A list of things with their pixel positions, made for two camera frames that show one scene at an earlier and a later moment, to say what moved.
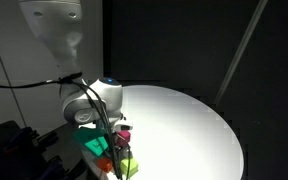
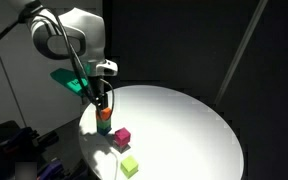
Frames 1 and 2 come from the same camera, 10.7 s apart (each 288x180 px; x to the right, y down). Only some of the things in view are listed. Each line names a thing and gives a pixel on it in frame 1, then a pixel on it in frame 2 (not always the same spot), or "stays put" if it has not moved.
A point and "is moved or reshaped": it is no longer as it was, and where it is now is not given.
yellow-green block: x=133 y=167 stays put
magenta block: x=126 y=135 stays put
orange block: x=105 y=164 is moved or reshaped
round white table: x=174 y=137 stays put
